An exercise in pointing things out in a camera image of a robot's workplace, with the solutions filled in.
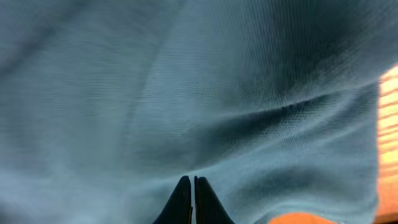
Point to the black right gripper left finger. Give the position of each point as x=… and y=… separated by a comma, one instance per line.
x=178, y=209

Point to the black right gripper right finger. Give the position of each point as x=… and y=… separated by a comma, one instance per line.
x=209, y=209

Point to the blue polo shirt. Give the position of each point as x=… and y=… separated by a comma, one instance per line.
x=105, y=105

